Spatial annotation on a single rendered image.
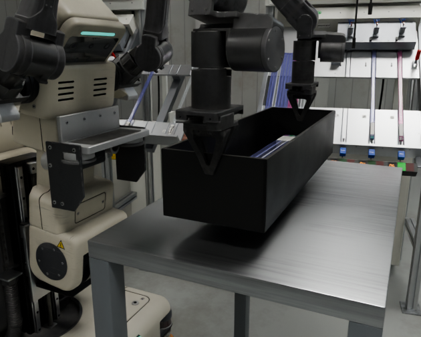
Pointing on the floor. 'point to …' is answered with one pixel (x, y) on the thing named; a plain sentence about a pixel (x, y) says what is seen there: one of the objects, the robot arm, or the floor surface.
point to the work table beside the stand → (268, 253)
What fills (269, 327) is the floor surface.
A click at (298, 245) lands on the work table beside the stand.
